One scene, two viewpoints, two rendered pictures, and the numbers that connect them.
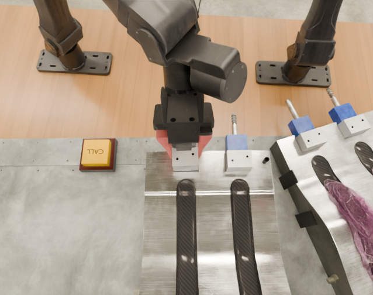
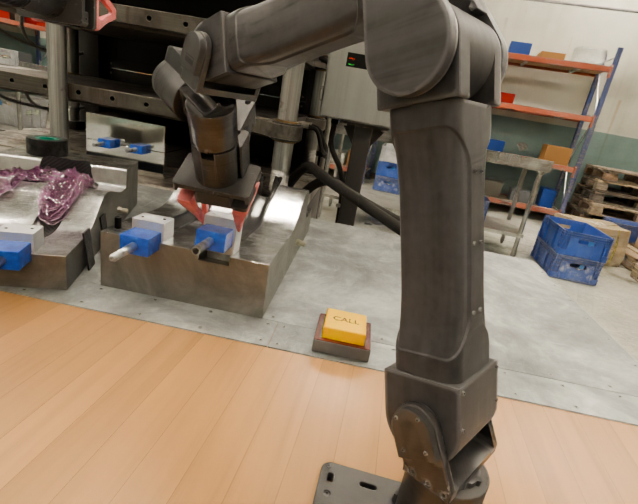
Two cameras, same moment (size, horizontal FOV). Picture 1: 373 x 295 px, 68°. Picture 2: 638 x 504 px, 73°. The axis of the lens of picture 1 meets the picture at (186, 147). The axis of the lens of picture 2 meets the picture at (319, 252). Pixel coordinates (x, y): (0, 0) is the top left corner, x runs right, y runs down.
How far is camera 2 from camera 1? 86 cm
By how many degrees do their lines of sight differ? 91
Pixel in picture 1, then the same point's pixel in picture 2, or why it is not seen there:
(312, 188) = (76, 224)
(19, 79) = not seen: outside the picture
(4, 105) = (563, 458)
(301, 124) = (10, 246)
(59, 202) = (393, 319)
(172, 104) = (240, 118)
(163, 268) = (275, 220)
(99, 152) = (339, 318)
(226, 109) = (82, 343)
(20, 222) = not seen: hidden behind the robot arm
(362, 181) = (12, 209)
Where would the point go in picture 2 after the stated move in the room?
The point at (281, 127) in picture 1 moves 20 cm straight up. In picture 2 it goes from (12, 303) to (0, 157)
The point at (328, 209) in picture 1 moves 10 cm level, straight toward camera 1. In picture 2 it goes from (85, 203) to (144, 210)
